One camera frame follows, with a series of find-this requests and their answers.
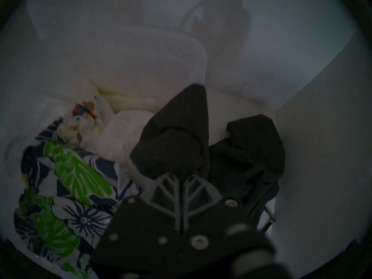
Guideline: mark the white printed garment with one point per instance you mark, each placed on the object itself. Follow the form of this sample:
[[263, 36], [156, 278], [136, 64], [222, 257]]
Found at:
[[122, 139]]

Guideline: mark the black garment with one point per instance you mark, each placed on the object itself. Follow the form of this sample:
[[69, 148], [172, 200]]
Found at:
[[174, 136]]

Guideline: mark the green navy floral garment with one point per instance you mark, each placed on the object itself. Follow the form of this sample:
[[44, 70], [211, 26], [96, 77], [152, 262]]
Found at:
[[72, 176]]

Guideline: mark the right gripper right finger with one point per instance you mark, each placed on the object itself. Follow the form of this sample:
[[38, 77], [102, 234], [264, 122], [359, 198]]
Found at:
[[221, 232]]

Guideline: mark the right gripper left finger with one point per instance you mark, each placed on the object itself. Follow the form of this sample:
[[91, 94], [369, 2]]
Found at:
[[139, 232]]

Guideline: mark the clear plastic storage bin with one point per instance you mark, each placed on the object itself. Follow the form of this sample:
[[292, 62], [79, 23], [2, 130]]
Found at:
[[145, 57]]

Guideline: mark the white cartoon print garment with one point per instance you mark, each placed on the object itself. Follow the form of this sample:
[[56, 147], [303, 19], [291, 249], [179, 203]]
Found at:
[[84, 121]]

